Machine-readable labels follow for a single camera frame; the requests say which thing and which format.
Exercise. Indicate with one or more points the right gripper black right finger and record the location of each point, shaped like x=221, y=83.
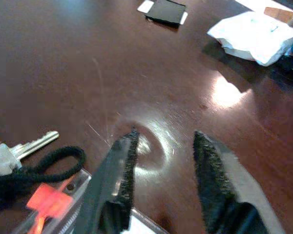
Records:
x=217, y=185

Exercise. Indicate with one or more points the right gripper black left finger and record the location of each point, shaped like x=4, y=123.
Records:
x=112, y=175

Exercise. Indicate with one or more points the clear pouch with orange tag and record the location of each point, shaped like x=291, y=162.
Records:
x=51, y=200

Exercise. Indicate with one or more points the silver key with grey head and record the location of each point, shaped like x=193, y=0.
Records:
x=34, y=143

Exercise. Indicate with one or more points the dark brown wooden table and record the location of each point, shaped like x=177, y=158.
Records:
x=63, y=61

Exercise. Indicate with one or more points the white paper bag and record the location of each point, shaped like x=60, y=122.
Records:
x=254, y=36

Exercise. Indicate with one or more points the black flat card white-edged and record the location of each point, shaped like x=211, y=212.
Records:
x=166, y=12

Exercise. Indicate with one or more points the white paper sheet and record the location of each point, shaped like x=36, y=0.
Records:
x=258, y=3

